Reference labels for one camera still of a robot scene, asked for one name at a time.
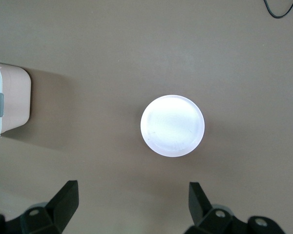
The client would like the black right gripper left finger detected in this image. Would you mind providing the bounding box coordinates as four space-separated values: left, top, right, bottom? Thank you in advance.
0 180 79 234

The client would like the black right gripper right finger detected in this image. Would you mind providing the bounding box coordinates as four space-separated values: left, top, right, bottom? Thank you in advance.
185 182 288 234

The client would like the pink round plate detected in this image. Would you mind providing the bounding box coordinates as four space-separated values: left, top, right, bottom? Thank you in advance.
140 95 206 158

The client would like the white lidded lunch box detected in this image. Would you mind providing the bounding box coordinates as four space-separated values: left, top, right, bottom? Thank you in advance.
0 58 32 143

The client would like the looped black table cable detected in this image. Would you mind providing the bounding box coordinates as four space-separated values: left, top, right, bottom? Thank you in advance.
262 0 293 18

